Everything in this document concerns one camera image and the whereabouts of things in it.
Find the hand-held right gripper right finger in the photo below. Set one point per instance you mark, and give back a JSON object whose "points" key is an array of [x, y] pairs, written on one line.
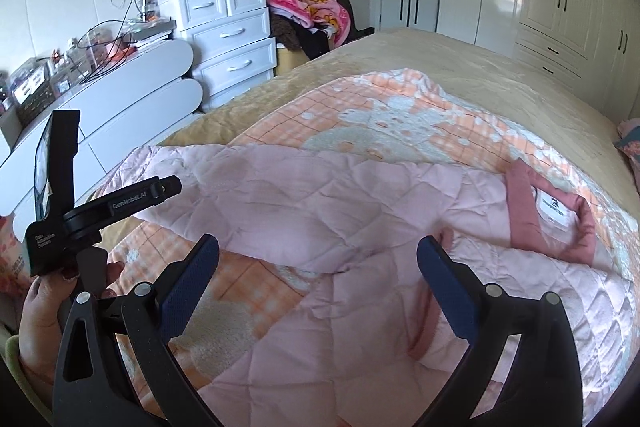
{"points": [[445, 287]]}

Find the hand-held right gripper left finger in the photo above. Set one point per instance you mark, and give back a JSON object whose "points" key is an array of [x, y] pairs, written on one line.
{"points": [[192, 282]]}

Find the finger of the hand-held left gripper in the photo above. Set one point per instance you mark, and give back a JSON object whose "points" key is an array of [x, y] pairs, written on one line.
{"points": [[65, 157], [130, 202]]}

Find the pink quilted jacket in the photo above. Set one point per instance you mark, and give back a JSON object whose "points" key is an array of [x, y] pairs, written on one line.
{"points": [[300, 207]]}

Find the dark clothes pile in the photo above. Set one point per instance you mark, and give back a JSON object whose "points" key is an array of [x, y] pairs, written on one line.
{"points": [[300, 37]]}

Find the person's left hand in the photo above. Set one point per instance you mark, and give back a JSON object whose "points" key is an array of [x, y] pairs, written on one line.
{"points": [[42, 312]]}

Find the pink printed cloth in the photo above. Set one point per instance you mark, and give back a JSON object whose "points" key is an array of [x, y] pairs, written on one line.
{"points": [[12, 257]]}

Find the white low cabinet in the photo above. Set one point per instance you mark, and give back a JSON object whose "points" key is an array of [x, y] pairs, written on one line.
{"points": [[125, 107]]}

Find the clear plastic container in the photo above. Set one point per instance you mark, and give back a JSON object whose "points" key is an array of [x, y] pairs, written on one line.
{"points": [[97, 47]]}

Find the stack of flat books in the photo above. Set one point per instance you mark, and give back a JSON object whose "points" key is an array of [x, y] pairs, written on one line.
{"points": [[152, 34]]}

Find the orange plaid printed blanket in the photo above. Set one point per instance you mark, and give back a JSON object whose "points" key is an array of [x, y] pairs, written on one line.
{"points": [[400, 107]]}

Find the white drawer chest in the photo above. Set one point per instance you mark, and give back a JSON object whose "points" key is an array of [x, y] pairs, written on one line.
{"points": [[230, 32]]}

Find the cardboard box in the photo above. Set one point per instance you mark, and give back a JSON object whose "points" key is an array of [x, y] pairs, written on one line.
{"points": [[290, 62]]}

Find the beige bedspread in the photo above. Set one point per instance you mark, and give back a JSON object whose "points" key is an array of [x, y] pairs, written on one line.
{"points": [[450, 52]]}

